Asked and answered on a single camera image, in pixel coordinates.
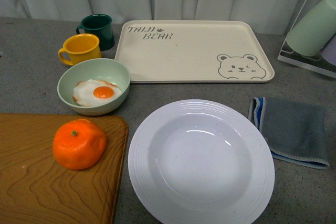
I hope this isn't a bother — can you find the white round ridged plate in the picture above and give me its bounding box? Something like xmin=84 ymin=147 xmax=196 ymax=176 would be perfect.
xmin=128 ymin=100 xmax=275 ymax=223

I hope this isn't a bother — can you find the orange mandarin fruit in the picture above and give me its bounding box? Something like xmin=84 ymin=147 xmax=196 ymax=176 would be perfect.
xmin=52 ymin=119 xmax=107 ymax=170

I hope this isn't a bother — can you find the beige bear serving tray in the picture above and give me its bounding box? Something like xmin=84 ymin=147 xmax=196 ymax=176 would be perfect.
xmin=115 ymin=20 xmax=275 ymax=83

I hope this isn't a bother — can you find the fake fried egg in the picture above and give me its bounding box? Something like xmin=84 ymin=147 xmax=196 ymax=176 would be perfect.
xmin=72 ymin=79 xmax=122 ymax=106

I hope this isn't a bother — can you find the light green bowl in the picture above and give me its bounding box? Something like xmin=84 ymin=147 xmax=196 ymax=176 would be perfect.
xmin=57 ymin=58 xmax=131 ymax=116

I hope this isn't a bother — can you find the yellow enamel mug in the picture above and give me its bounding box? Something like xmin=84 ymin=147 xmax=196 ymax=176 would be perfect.
xmin=58 ymin=34 xmax=102 ymax=66

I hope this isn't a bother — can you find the dark green enamel mug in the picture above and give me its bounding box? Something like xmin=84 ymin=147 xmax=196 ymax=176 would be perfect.
xmin=76 ymin=14 xmax=115 ymax=51

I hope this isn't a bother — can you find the grey blue folded cloth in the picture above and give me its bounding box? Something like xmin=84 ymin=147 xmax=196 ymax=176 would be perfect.
xmin=248 ymin=97 xmax=330 ymax=169

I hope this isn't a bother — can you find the light green plastic cup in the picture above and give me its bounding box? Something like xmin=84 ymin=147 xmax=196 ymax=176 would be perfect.
xmin=286 ymin=0 xmax=335 ymax=57

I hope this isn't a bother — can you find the wooden cutting board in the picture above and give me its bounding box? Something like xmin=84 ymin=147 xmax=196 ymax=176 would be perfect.
xmin=1 ymin=113 xmax=129 ymax=223

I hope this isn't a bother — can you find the purple plastic cup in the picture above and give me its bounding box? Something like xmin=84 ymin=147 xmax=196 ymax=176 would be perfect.
xmin=321 ymin=34 xmax=336 ymax=66

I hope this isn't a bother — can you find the white wire cup rack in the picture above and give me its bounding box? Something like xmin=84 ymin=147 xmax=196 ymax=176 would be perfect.
xmin=278 ymin=0 xmax=335 ymax=78

